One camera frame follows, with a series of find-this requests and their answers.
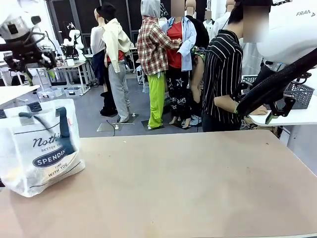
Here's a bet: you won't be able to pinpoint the mannequin in black coat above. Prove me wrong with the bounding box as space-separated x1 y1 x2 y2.
185 0 210 48

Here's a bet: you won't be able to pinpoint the mannequin red shirt blue overshirt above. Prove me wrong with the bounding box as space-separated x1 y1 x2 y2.
162 0 198 128

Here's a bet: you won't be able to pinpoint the mannequin cream jacket black hat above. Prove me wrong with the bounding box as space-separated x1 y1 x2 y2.
96 1 136 123

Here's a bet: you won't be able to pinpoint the black braided right arm cable sleeve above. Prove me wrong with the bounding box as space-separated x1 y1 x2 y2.
237 48 317 118

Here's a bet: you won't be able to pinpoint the person in black striped shirt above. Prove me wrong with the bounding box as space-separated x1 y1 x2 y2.
201 0 270 133

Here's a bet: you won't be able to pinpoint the mannequin white top dark skirt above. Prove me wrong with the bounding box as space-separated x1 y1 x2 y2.
90 8 117 118

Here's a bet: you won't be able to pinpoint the clear plastic storage bin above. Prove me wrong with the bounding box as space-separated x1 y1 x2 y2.
64 86 84 98
37 87 64 99

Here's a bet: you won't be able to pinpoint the mannequin plaid shirt green pants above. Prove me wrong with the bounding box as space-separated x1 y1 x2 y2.
136 0 183 129

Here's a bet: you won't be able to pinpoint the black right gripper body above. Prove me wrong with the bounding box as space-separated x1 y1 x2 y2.
256 63 276 84

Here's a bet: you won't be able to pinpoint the figure in white polo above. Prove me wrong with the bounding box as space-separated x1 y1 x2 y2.
203 9 216 43

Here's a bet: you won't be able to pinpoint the dark grey plastic basket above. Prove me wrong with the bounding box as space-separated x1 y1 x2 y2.
277 82 316 110
241 75 261 86

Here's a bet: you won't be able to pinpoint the wooden top desk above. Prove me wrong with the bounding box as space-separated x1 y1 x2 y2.
37 60 91 95

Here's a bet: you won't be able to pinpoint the mannequin in white shirt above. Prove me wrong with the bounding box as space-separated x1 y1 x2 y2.
212 0 236 38

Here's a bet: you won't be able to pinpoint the translucent white printed shopping bag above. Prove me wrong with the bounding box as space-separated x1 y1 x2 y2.
0 98 86 198

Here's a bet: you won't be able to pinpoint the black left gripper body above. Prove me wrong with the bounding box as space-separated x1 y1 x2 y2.
3 41 57 73

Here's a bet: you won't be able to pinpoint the person's right hand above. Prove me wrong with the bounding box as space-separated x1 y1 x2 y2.
248 105 269 117

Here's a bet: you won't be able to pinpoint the person's right forearm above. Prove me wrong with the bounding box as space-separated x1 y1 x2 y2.
213 95 239 116

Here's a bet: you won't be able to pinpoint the metal mannequin base plate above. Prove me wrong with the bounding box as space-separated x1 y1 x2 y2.
112 116 137 125
96 121 125 132
141 119 165 130

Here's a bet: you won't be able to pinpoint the mannequin in floral shirt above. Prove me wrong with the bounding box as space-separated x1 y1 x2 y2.
190 45 208 126

